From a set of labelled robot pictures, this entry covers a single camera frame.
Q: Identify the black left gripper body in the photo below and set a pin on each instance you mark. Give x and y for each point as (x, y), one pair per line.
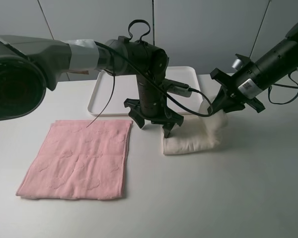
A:
(154, 112)

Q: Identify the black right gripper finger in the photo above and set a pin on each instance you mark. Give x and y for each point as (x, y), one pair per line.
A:
(220, 102)

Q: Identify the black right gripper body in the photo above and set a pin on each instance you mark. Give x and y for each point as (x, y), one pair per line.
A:
(237, 100)

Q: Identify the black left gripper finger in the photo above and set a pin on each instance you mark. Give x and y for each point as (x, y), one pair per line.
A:
(167, 128)
(137, 117)

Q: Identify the white towel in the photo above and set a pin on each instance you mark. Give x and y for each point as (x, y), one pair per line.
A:
(196, 134)

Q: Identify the pink towel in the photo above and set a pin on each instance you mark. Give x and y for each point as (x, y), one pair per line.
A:
(79, 160)

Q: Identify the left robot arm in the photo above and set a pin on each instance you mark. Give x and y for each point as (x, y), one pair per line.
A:
(30, 66)

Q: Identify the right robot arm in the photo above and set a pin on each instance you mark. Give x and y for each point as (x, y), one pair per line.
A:
(252, 78)

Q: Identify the white plastic tray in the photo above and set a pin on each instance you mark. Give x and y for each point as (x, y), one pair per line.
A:
(110, 101)

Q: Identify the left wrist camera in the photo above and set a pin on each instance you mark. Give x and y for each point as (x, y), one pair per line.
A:
(177, 88)

